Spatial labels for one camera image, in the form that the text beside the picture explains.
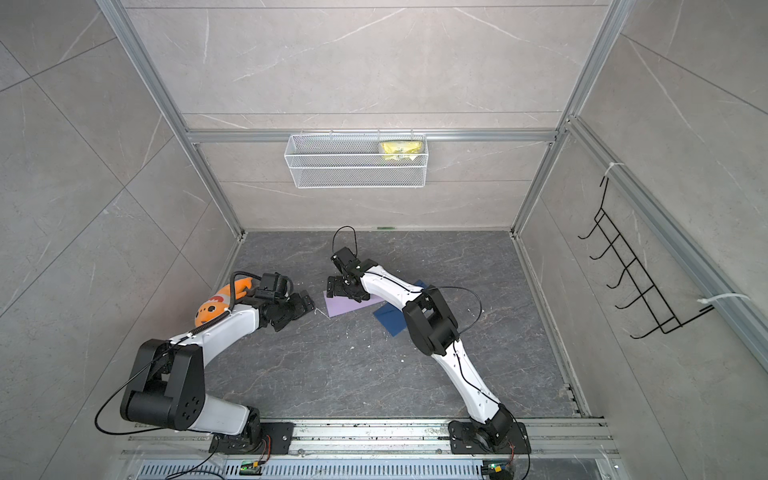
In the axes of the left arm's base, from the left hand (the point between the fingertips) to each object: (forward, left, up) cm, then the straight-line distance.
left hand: (306, 304), depth 92 cm
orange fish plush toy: (0, +26, +2) cm, 26 cm away
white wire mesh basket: (+42, -18, +24) cm, 51 cm away
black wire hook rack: (-19, -83, +26) cm, 89 cm away
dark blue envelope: (-3, -27, -6) cm, 28 cm away
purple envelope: (+2, -10, -5) cm, 11 cm away
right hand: (+6, -10, -4) cm, 13 cm away
